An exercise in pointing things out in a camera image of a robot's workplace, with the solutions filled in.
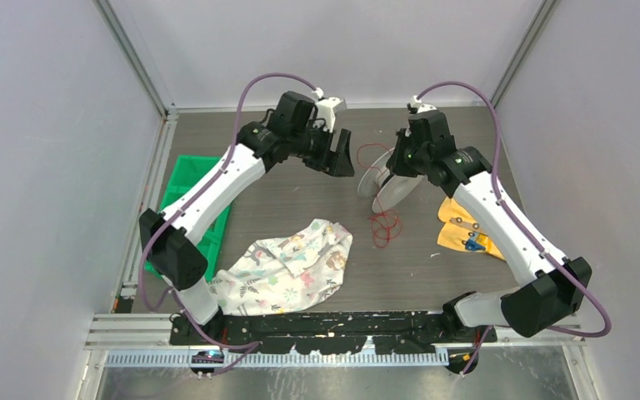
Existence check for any white patterned cloth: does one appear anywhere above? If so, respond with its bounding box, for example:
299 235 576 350
209 219 353 317

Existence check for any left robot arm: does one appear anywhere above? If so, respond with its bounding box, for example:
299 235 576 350
139 90 354 345

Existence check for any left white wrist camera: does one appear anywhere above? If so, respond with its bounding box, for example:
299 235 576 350
312 87 347 133

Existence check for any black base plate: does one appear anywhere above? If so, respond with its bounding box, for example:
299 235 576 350
169 310 498 356

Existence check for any grey plastic spool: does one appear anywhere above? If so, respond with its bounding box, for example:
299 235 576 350
357 147 423 214

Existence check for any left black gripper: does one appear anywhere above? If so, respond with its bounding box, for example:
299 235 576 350
289 120 354 177

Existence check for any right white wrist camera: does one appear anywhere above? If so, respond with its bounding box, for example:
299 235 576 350
407 95 438 115

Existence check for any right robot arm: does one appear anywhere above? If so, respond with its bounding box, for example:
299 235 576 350
387 107 592 343

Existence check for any yellow patterned cloth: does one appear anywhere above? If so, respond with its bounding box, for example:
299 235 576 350
437 197 505 261

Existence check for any aluminium frame rail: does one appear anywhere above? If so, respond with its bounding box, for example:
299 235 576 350
83 308 586 351

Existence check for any green three-compartment bin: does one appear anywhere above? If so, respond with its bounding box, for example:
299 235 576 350
138 156 231 289

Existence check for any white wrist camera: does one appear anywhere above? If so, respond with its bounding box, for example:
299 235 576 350
407 95 438 115
312 87 347 133

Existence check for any red wire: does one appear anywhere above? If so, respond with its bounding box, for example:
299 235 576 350
356 143 404 249

